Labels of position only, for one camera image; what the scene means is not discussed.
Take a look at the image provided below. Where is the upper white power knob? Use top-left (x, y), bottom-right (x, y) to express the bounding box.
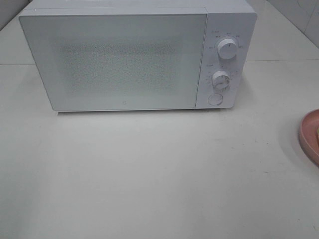
top-left (217, 37), bottom-right (238, 60)

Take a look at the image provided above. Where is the white microwave oven body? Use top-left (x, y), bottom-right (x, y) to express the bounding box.
top-left (19, 0), bottom-right (257, 111)

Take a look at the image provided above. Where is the white microwave door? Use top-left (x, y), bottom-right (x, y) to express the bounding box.
top-left (20, 14), bottom-right (206, 112)

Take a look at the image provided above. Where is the lower white timer knob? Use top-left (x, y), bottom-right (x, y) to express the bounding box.
top-left (212, 70), bottom-right (230, 90)

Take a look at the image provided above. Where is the pink round plate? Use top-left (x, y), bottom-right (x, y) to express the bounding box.
top-left (299, 109), bottom-right (319, 166)

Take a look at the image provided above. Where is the round door release button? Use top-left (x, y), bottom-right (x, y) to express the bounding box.
top-left (207, 94), bottom-right (223, 106)

